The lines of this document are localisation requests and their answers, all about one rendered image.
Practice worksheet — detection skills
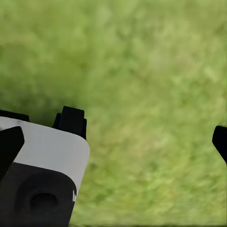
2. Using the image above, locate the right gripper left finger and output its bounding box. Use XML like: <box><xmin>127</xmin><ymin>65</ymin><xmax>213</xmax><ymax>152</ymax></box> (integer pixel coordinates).
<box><xmin>0</xmin><ymin>126</ymin><xmax>25</xmax><ymax>182</ymax></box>

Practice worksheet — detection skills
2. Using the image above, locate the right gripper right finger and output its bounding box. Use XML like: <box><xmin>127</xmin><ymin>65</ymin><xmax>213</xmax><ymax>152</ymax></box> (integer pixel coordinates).
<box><xmin>212</xmin><ymin>125</ymin><xmax>227</xmax><ymax>163</ymax></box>

